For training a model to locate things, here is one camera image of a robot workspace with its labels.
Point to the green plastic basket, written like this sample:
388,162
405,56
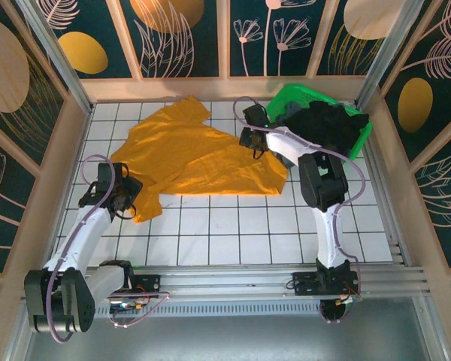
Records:
298,94

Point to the yellow t-shirt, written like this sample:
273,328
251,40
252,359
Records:
195,161

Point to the aluminium corner post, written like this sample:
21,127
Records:
389,49
56,60

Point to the small electronics board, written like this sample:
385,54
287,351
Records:
340,306
129,303

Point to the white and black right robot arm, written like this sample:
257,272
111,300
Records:
323,184

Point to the black t-shirt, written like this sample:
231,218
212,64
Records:
327,124

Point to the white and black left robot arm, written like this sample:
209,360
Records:
86,233

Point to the aluminium side rail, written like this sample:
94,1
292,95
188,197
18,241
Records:
383,203

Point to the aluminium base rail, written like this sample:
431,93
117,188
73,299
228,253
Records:
229,280

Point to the grey t-shirt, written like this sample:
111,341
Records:
291,110

